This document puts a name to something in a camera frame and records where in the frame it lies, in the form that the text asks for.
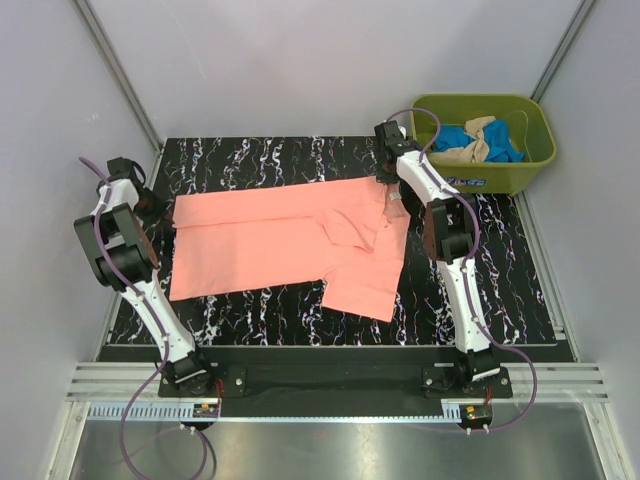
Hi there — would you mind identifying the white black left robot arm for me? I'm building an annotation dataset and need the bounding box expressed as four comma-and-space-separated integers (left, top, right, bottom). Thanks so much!
74, 157, 216, 396

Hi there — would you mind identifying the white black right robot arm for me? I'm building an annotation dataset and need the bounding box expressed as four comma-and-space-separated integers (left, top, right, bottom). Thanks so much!
374, 120, 500, 397

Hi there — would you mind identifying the olive green plastic bin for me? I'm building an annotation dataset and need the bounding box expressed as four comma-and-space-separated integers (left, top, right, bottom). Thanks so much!
411, 94, 557, 195

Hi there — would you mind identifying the blue t shirt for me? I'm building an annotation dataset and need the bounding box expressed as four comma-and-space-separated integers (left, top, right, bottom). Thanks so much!
432, 118, 531, 164

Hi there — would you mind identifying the left slotted cable duct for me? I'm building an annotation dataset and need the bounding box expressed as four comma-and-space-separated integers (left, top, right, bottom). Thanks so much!
87, 401, 220, 423

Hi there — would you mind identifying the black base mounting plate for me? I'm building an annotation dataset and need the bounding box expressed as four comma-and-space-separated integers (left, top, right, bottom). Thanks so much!
157, 344, 514, 419

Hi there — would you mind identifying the right slotted cable duct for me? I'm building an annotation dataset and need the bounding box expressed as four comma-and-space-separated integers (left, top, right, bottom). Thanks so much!
441, 400, 493, 429

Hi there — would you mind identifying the aluminium frame rail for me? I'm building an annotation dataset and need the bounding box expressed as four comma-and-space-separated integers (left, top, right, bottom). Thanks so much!
66, 362, 609, 403

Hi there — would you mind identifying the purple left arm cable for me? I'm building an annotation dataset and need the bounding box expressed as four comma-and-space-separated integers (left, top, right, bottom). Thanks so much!
79, 155, 217, 476

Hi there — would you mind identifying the slotted cable duct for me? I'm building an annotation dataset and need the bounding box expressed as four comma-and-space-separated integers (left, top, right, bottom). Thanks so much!
87, 401, 220, 423
441, 400, 493, 429

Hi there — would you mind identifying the pink t shirt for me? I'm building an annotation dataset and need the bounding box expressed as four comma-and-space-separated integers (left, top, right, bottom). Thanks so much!
169, 177, 410, 322

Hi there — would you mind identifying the beige t shirt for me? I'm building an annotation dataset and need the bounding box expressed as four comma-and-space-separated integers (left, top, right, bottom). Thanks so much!
429, 116, 496, 163

